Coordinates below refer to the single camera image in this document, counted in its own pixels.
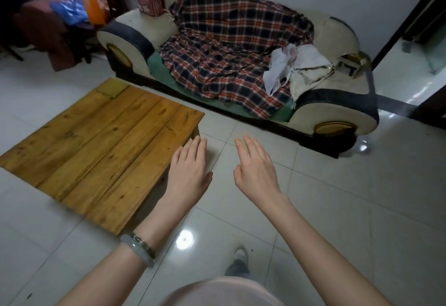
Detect person's left hand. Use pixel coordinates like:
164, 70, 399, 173
163, 135, 213, 211

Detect person's right hand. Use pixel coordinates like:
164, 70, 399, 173
232, 135, 283, 207

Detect yellow cloth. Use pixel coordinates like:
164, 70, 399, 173
96, 78, 130, 99

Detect person's right forearm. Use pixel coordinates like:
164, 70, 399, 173
266, 193, 394, 306

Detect person's left forearm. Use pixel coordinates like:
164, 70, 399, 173
55, 196, 190, 306

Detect person's white shoe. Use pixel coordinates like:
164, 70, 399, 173
234, 245, 249, 265

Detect person's grey trousers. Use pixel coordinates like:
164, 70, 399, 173
224, 260, 251, 279

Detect person's pink shirt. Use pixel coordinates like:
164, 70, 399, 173
158, 276, 286, 306

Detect pale jade bangle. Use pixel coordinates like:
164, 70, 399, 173
120, 234, 156, 269

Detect wooden table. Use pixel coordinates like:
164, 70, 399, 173
0, 78, 205, 236

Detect cream sofa with green cover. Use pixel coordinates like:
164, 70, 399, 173
97, 0, 380, 159

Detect white garment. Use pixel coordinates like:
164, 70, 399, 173
263, 43, 332, 98

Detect green sofa cover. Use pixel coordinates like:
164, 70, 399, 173
146, 51, 297, 123

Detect plaid blanket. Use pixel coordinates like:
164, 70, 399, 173
158, 0, 314, 120

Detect small open box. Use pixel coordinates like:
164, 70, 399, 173
336, 51, 372, 79

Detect orange plastic bag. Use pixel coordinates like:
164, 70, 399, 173
81, 0, 111, 26

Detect table with pink cover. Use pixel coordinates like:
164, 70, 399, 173
12, 0, 102, 73

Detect blue plastic bag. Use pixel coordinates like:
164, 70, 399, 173
48, 0, 90, 27

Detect brown beaded bracelet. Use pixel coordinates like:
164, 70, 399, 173
131, 232, 157, 260

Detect dark door frame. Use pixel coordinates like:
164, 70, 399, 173
371, 0, 446, 70

